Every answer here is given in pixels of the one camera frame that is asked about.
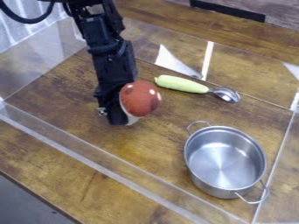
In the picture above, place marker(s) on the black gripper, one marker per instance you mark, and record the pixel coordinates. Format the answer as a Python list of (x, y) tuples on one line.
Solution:
[(115, 65)]

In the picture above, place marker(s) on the red plush mushroom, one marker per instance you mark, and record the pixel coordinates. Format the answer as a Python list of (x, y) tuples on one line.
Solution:
[(139, 99)]

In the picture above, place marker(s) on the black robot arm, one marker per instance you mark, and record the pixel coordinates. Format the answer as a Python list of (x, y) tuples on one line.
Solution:
[(100, 26)]

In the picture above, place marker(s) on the silver pot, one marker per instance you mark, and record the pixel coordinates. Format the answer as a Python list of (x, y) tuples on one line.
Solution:
[(226, 162)]

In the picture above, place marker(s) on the black baseboard strip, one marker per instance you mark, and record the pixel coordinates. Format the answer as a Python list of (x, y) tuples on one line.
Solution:
[(228, 10)]

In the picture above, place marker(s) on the green handled metal spoon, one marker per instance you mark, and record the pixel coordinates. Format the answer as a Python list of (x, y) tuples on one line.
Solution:
[(180, 84)]

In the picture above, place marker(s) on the clear acrylic enclosure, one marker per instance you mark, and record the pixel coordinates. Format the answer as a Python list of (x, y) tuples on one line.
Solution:
[(122, 175)]

